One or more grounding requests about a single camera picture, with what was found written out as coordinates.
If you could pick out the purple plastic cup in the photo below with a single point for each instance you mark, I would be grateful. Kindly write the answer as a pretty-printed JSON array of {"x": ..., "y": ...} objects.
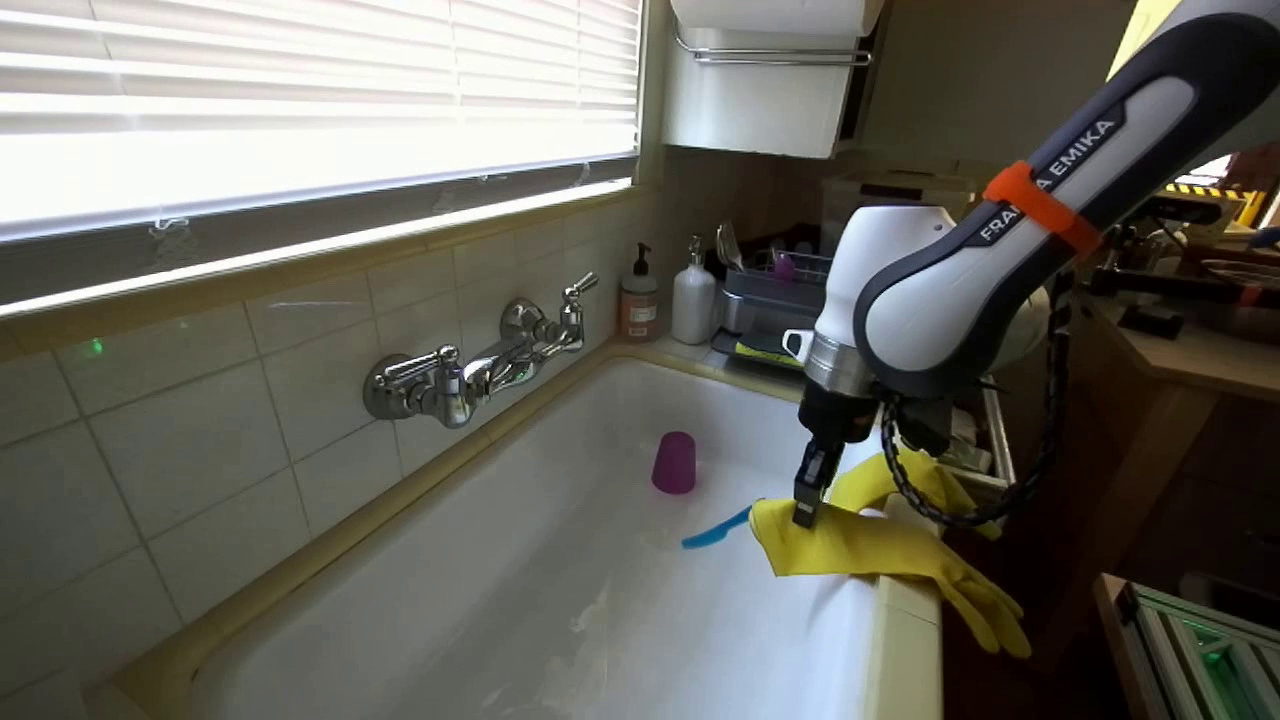
[{"x": 675, "y": 462}]

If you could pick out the white wall cabinet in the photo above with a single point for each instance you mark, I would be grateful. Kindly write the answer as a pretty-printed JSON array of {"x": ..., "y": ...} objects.
[{"x": 760, "y": 95}]

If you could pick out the yellow cloth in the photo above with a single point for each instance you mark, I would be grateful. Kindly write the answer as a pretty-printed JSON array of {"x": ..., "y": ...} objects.
[
  {"x": 894, "y": 553},
  {"x": 923, "y": 481}
]

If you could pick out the brown pump soap bottle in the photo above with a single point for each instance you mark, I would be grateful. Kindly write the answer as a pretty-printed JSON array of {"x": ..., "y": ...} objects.
[{"x": 640, "y": 303}]

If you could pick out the white porcelain sink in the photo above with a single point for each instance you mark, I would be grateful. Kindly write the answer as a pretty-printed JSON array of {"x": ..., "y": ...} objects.
[{"x": 534, "y": 586}]

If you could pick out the white window blind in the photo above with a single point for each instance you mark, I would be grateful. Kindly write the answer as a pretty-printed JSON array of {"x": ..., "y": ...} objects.
[{"x": 321, "y": 95}]

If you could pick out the wooden side table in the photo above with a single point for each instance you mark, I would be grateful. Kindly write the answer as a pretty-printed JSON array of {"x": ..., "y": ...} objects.
[{"x": 1186, "y": 373}]

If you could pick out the white soap bottle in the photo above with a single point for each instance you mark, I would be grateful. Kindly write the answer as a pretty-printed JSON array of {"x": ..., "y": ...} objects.
[{"x": 695, "y": 303}]

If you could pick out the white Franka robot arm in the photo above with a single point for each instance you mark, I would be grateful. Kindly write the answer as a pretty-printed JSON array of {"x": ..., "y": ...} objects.
[{"x": 933, "y": 292}]

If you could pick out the yellow cloth on sink edge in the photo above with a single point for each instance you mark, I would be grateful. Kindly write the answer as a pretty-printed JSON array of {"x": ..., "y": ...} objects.
[{"x": 923, "y": 481}]

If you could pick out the dark dish rack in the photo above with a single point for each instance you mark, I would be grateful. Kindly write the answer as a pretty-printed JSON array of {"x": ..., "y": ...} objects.
[{"x": 774, "y": 306}]

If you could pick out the chrome wall faucet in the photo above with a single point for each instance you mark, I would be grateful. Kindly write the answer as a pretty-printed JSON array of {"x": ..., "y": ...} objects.
[{"x": 455, "y": 382}]

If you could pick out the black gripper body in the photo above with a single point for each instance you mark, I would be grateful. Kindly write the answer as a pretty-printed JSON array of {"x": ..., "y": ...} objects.
[{"x": 833, "y": 420}]

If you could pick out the blue brush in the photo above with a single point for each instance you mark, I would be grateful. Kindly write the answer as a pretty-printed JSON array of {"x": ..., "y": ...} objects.
[{"x": 714, "y": 529}]

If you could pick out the green framed rack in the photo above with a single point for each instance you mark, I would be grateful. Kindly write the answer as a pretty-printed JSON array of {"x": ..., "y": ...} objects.
[{"x": 1200, "y": 653}]

